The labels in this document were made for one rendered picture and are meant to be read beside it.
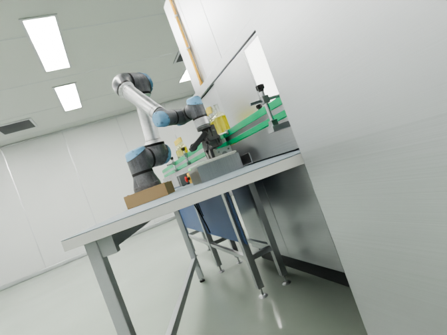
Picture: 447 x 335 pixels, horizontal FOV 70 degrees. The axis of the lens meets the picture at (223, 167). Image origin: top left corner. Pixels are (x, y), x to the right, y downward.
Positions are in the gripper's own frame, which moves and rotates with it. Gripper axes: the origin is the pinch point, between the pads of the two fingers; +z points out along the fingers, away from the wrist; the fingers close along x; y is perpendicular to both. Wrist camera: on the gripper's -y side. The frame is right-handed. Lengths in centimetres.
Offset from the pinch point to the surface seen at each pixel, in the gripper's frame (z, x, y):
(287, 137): -0.2, -43.5, 17.5
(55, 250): 46, 603, -196
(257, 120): -12.3, -22.5, 19.2
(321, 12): -21, -97, 2
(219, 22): -75, 13, 37
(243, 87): -35.4, 8.1, 34.3
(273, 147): 1.3, -31.8, 17.3
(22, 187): -100, 602, -211
